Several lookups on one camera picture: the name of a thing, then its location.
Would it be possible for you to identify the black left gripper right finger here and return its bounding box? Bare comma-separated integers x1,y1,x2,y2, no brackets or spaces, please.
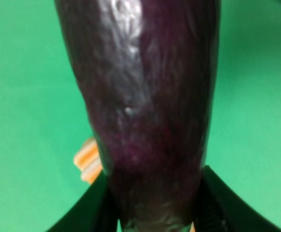
194,165,281,232

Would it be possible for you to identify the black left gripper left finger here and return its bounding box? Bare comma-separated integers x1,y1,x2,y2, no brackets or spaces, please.
48,172,118,232

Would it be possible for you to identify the purple eggplant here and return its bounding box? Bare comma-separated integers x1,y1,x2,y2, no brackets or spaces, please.
55,0,221,232

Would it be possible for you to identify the orange sliced bread loaf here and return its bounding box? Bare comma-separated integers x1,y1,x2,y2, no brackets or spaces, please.
73,138,103,185

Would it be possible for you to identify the green table cloth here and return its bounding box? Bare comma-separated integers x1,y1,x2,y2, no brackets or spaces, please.
0,0,281,232

